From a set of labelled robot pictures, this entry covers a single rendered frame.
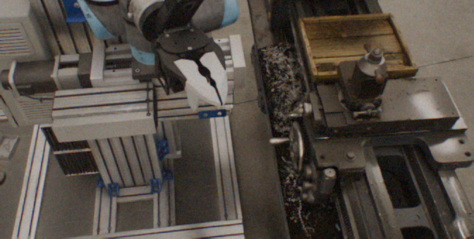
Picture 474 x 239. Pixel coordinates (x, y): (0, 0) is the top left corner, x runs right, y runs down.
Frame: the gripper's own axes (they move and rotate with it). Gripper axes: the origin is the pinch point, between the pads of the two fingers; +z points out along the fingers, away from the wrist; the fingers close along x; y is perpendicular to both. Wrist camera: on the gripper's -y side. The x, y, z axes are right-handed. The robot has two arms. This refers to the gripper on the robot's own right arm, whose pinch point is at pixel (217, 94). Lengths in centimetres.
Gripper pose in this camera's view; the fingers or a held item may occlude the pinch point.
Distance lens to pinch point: 62.9
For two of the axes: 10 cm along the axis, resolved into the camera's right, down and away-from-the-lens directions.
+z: 4.7, 6.8, -5.7
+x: -8.7, 2.7, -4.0
